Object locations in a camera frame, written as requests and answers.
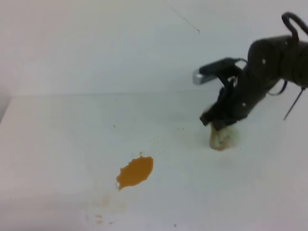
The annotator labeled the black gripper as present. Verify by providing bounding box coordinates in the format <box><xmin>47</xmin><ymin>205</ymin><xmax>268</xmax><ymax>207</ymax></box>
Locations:
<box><xmin>199</xmin><ymin>39</ymin><xmax>286</xmax><ymax>130</ymax></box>

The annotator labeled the stained green rag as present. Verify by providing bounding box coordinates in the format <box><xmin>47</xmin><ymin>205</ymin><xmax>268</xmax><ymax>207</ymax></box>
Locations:
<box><xmin>209</xmin><ymin>123</ymin><xmax>239</xmax><ymax>151</ymax></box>

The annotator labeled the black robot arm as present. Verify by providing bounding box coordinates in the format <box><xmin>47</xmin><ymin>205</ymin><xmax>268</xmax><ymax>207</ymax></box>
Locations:
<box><xmin>194</xmin><ymin>36</ymin><xmax>308</xmax><ymax>131</ymax></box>

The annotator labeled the orange coffee stain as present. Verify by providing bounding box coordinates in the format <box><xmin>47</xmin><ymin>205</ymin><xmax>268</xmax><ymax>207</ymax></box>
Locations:
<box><xmin>115</xmin><ymin>152</ymin><xmax>154</xmax><ymax>192</ymax></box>

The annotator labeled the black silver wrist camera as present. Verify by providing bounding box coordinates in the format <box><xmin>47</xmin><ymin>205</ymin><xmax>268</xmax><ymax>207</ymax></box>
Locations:
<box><xmin>192</xmin><ymin>57</ymin><xmax>247</xmax><ymax>85</ymax></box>

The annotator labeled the black cable tie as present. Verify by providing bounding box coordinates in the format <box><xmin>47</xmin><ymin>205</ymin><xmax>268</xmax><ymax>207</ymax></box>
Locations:
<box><xmin>283</xmin><ymin>88</ymin><xmax>306</xmax><ymax>120</ymax></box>

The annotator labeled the black cable loop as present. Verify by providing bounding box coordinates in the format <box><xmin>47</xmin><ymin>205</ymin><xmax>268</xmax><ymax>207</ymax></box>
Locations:
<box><xmin>281</xmin><ymin>12</ymin><xmax>308</xmax><ymax>44</ymax></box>

